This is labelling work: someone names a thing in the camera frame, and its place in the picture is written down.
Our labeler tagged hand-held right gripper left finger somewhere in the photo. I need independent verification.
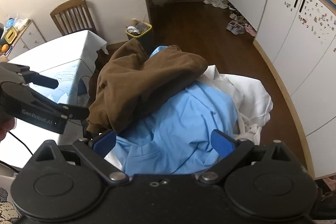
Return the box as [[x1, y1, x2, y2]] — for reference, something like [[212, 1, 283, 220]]
[[33, 130, 130, 185]]

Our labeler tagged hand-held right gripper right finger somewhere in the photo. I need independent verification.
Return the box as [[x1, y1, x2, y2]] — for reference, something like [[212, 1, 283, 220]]
[[197, 129, 302, 185]]

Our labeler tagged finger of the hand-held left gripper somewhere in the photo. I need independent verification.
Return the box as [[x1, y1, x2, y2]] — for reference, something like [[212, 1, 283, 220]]
[[25, 72, 59, 90], [56, 104, 90, 120]]

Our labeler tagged brown shirt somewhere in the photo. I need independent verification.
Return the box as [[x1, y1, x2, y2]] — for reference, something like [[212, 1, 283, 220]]
[[86, 39, 209, 135]]

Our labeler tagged person's left hand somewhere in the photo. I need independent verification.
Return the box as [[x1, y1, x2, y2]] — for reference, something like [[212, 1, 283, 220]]
[[0, 119, 16, 143]]

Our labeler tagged table with white-blue cloth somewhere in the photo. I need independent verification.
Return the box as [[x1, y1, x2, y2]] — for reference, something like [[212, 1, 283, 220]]
[[0, 29, 109, 169]]

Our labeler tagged light blue hoodie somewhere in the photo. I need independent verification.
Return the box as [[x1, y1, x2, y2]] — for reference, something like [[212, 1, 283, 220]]
[[115, 46, 240, 178]]

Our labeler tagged small white drawer cabinet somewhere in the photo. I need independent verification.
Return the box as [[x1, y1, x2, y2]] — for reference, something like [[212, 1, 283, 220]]
[[7, 20, 47, 60]]

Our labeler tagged white garment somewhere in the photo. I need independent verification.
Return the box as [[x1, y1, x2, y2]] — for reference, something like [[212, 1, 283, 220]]
[[199, 65, 274, 146]]

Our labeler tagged yellow green box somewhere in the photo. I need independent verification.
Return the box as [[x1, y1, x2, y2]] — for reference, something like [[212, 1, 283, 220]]
[[5, 27, 18, 45]]

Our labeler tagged white plastic bag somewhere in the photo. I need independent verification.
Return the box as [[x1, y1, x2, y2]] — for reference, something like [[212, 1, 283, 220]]
[[14, 18, 32, 31]]

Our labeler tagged wooden chair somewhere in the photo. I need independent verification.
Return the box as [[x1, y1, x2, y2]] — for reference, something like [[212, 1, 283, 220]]
[[50, 0, 98, 36]]

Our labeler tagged printed cloth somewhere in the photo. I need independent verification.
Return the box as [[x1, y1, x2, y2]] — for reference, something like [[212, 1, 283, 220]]
[[0, 176, 22, 220]]

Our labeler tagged dark bin with yellow rim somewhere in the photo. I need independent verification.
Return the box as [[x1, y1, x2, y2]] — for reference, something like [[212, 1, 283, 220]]
[[125, 19, 154, 54]]

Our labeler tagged grey sneaker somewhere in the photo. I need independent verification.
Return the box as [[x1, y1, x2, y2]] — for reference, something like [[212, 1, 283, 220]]
[[232, 24, 246, 36], [226, 20, 239, 32]]

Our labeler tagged pink shoe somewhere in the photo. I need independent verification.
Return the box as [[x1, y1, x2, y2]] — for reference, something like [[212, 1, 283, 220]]
[[244, 24, 257, 37]]

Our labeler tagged white cabinet with stickers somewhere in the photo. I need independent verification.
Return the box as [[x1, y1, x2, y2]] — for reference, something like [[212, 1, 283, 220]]
[[253, 0, 336, 180]]

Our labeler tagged black cable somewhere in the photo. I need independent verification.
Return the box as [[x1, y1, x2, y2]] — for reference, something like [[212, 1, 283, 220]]
[[0, 131, 36, 170]]

